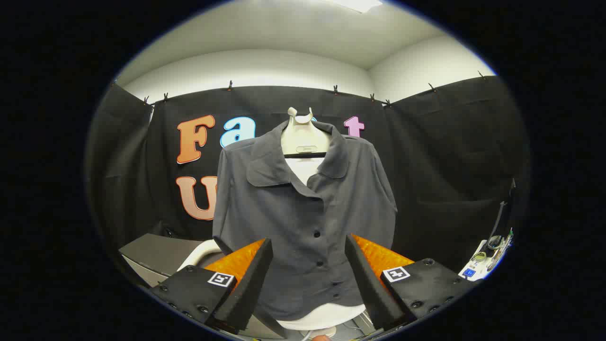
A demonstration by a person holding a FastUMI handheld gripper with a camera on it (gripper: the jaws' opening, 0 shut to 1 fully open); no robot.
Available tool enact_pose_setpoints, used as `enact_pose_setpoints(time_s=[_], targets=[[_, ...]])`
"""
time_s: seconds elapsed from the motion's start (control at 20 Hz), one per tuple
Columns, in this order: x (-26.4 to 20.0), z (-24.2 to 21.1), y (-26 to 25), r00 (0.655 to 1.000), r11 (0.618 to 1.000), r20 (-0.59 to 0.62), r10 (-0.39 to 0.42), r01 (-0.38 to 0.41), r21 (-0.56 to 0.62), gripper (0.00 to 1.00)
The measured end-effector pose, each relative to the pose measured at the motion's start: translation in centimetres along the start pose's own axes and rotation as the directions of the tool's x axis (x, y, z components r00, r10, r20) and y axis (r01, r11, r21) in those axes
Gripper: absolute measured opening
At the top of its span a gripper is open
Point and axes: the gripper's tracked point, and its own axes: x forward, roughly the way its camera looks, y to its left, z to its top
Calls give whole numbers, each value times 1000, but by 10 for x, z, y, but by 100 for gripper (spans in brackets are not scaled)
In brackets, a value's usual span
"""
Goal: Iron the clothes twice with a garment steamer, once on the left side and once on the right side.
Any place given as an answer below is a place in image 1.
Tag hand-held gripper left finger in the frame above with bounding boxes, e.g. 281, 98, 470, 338
151, 238, 274, 332

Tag white control box with cables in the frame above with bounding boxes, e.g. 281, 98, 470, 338
457, 227, 515, 283

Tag grey button-up shirt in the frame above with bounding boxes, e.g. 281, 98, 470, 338
212, 119, 398, 322

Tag white garment steamer head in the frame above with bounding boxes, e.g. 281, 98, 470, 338
178, 239, 223, 271

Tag row of black backdrop clips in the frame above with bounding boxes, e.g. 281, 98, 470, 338
142, 71, 488, 107

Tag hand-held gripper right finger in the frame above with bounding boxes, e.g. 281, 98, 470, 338
345, 233, 478, 331

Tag grey cabinet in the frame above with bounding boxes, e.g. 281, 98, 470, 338
118, 233, 211, 287

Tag white mannequin torso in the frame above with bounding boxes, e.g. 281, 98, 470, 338
276, 107, 368, 332

